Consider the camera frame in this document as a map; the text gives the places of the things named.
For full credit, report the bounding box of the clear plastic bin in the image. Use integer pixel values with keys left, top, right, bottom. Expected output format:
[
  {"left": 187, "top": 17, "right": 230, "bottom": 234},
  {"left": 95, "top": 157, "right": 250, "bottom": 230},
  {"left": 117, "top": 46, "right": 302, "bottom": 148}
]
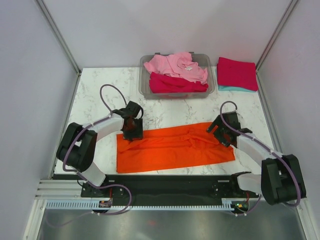
[{"left": 138, "top": 52, "right": 215, "bottom": 99}]

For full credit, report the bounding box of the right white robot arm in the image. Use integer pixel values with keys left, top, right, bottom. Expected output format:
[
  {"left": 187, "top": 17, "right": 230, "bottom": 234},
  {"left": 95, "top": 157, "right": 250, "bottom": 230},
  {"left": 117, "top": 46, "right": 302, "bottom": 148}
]
[{"left": 206, "top": 112, "right": 307, "bottom": 205}]

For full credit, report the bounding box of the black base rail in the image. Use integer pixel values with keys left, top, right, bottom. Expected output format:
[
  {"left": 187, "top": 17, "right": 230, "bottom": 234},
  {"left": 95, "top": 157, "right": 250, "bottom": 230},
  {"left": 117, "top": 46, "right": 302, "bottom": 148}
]
[{"left": 81, "top": 174, "right": 258, "bottom": 205}]

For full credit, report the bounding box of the right aluminium frame post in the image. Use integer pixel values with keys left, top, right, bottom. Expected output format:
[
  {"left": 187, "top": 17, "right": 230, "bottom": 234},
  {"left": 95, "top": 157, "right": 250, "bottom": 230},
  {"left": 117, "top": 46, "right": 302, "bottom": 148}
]
[{"left": 255, "top": 0, "right": 300, "bottom": 71}]

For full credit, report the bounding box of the white slotted cable duct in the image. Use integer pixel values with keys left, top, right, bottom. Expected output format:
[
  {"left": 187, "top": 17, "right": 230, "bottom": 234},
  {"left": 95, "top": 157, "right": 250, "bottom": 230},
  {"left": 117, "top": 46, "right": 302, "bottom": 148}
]
[{"left": 45, "top": 198, "right": 249, "bottom": 211}]

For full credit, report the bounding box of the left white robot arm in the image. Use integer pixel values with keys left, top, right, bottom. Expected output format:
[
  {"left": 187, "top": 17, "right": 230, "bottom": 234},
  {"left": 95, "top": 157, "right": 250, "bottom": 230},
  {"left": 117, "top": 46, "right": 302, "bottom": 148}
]
[{"left": 56, "top": 101, "right": 144, "bottom": 197}]

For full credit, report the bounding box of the left aluminium frame post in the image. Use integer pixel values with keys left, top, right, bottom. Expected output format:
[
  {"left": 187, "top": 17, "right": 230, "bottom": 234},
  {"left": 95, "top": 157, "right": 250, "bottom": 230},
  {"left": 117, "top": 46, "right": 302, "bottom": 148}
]
[{"left": 34, "top": 0, "right": 82, "bottom": 75}]

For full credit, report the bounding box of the folded teal t shirt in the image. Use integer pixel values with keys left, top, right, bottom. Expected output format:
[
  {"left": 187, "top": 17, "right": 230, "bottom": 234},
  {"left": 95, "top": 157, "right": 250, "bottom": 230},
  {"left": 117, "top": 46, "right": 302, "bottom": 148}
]
[{"left": 218, "top": 85, "right": 256, "bottom": 93}]

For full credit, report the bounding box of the magenta t shirt in bin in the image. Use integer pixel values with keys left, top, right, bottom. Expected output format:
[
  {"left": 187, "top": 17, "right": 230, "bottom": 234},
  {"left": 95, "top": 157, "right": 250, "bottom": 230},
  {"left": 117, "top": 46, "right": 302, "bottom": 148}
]
[{"left": 149, "top": 72, "right": 209, "bottom": 94}]

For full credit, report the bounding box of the light pink t shirt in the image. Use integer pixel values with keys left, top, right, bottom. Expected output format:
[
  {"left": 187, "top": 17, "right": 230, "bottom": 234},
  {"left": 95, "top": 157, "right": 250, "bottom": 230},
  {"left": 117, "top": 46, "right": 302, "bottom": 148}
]
[{"left": 143, "top": 52, "right": 208, "bottom": 84}]

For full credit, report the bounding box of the aluminium frame post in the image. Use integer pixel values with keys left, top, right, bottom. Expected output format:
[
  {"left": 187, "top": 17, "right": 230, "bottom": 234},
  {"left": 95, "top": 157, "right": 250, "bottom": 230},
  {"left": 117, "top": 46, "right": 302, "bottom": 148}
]
[
  {"left": 34, "top": 0, "right": 82, "bottom": 75},
  {"left": 255, "top": 0, "right": 300, "bottom": 71}
]

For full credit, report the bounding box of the folded magenta t shirt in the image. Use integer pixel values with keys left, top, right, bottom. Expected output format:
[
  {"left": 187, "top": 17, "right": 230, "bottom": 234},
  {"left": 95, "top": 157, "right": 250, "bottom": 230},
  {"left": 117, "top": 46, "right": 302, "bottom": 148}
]
[{"left": 216, "top": 57, "right": 259, "bottom": 92}]

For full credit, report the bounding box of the orange t shirt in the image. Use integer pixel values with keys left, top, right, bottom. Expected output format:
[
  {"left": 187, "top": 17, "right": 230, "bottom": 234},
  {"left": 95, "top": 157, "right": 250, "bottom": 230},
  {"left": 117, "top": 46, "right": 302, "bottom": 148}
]
[{"left": 116, "top": 122, "right": 235, "bottom": 174}]

